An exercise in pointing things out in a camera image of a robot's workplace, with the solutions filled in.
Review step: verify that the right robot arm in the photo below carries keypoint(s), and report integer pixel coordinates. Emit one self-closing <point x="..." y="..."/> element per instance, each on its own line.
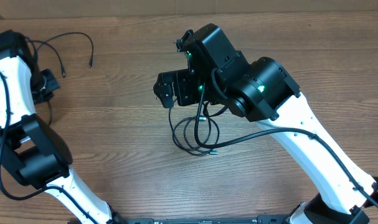
<point x="263" y="92"/>

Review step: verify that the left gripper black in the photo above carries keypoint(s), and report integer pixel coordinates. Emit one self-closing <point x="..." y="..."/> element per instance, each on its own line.
<point x="50" y="85"/>

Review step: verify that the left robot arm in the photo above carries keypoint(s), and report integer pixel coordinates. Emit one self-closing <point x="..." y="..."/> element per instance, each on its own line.
<point x="33" y="157"/>

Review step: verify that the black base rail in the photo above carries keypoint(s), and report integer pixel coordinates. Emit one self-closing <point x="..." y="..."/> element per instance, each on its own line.
<point x="207" y="220"/>

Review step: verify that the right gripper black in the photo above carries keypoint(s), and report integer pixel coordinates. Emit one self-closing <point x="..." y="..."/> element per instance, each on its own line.
<point x="179" y="79"/>

